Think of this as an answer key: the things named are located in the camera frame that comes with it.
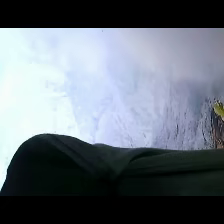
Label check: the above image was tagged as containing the olive green garment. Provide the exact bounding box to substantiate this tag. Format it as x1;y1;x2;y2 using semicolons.
0;133;224;197

